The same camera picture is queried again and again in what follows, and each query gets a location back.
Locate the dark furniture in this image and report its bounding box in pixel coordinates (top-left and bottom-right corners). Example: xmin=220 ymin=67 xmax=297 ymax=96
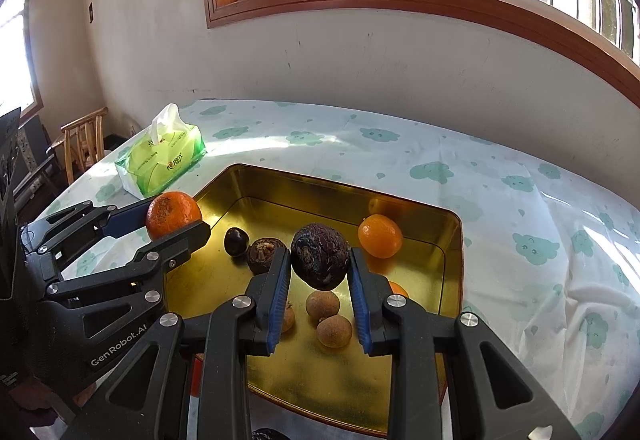
xmin=12 ymin=114 xmax=63 ymax=211

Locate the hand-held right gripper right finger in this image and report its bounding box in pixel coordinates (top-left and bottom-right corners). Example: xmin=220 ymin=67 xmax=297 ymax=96
xmin=347 ymin=246 xmax=582 ymax=440

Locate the red cherry tomato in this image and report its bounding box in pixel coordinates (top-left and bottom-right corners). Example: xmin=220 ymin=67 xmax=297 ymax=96
xmin=224 ymin=227 xmax=249 ymax=257

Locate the green tissue pack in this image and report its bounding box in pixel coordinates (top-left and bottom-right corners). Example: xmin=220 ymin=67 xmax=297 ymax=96
xmin=115 ymin=103 xmax=207 ymax=199

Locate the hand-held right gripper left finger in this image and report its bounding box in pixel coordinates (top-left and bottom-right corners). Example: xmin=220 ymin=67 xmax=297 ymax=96
xmin=62 ymin=247 xmax=293 ymax=440

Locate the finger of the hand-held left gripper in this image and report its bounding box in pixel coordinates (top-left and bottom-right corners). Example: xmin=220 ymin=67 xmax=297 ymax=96
xmin=21 ymin=199 xmax=152 ymax=263
xmin=46 ymin=220 xmax=212 ymax=315

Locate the orange with green stem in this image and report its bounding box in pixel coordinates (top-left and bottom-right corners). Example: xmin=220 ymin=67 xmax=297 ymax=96
xmin=357 ymin=214 xmax=404 ymax=259

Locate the small dried dark fruit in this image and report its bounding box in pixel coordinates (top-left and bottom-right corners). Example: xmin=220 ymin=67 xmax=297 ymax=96
xmin=247 ymin=237 xmax=288 ymax=276

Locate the white green printed tablecloth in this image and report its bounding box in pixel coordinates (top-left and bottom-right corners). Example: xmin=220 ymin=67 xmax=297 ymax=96
xmin=50 ymin=99 xmax=640 ymax=440

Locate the side window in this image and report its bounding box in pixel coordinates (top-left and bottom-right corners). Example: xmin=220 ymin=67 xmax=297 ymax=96
xmin=0 ymin=0 xmax=43 ymax=118

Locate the wooden chair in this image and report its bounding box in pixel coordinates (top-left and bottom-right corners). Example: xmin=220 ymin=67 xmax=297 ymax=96
xmin=47 ymin=107 xmax=109 ymax=186

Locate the red and gold tin box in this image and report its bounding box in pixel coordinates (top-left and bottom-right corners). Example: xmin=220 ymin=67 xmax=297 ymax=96
xmin=162 ymin=163 xmax=463 ymax=438

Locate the large blemished orange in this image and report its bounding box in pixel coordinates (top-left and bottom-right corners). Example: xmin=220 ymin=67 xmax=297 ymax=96
xmin=145 ymin=191 xmax=203 ymax=241

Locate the person's left hand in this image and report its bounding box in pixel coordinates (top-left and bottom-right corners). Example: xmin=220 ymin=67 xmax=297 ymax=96
xmin=7 ymin=372 xmax=68 ymax=423

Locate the round dark passion fruit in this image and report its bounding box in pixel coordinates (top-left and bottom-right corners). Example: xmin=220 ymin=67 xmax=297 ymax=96
xmin=290 ymin=223 xmax=352 ymax=291

